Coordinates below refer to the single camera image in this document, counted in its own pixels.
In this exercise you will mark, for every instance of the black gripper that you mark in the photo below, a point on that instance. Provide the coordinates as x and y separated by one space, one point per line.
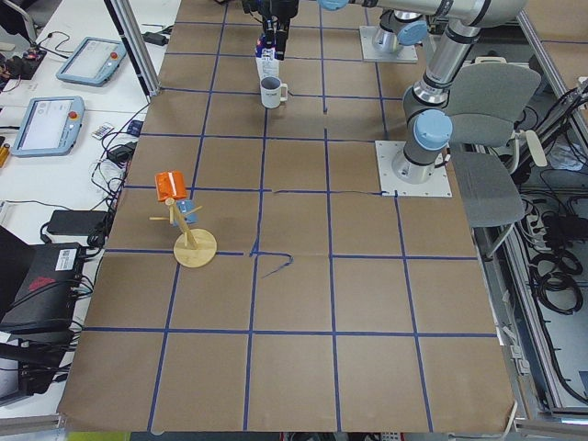
281 10

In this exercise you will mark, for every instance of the blue white milk carton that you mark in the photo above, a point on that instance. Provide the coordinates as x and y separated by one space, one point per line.
267 64

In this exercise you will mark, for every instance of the white ceramic mug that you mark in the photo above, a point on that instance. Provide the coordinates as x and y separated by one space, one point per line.
273 92

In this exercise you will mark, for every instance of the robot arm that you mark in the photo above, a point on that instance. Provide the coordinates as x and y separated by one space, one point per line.
397 27
428 127

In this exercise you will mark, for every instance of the black power adapter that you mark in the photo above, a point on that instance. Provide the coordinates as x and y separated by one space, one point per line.
155 38

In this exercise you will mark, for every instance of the upper teach pendant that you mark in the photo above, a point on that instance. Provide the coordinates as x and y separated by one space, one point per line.
93 62

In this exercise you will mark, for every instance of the teach pendant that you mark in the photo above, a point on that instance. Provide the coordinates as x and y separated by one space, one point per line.
93 62
50 126

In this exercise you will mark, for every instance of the orange mug on stand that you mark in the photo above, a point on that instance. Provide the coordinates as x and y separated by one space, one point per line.
170 184

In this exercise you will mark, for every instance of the blue mug on stand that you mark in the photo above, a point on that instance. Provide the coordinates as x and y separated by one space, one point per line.
189 210

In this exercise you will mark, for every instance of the small remote control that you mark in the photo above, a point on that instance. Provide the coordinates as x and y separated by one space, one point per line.
102 131

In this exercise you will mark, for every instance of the grey office chair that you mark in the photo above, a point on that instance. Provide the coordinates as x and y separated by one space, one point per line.
485 100

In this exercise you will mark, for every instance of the wooden mug tree stand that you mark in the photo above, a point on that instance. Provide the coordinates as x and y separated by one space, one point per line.
194 247

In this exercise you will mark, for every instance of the lower teach pendant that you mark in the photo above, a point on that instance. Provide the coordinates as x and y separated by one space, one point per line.
50 126

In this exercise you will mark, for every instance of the large black power brick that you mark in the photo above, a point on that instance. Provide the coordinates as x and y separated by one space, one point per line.
76 222

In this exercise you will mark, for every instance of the black laptop computer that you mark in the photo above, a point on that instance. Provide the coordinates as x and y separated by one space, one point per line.
37 288

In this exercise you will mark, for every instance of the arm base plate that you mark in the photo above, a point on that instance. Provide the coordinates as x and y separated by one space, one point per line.
379 45
398 177

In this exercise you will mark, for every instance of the aluminium frame post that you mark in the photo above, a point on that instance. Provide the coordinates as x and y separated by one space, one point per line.
127 27

